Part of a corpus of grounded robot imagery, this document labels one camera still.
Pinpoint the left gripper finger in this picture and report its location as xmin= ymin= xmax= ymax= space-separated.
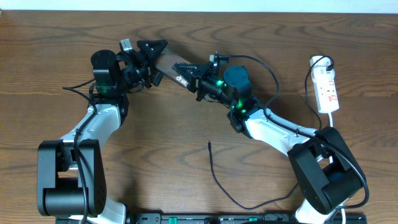
xmin=136 ymin=40 xmax=168 ymax=61
xmin=150 ymin=70 xmax=164 ymax=86

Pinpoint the black USB charging cable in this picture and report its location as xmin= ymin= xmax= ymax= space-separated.
xmin=207 ymin=55 xmax=335 ymax=211

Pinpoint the black mounting rail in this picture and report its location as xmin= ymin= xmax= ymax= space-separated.
xmin=126 ymin=212 xmax=368 ymax=224

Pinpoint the Galaxy S25 Ultra smartphone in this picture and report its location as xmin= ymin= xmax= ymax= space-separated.
xmin=155 ymin=48 xmax=190 ymax=88

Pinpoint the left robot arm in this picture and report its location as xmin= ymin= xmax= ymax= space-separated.
xmin=37 ymin=39 xmax=168 ymax=223

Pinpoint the white power strip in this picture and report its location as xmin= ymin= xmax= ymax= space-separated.
xmin=310 ymin=55 xmax=340 ymax=114

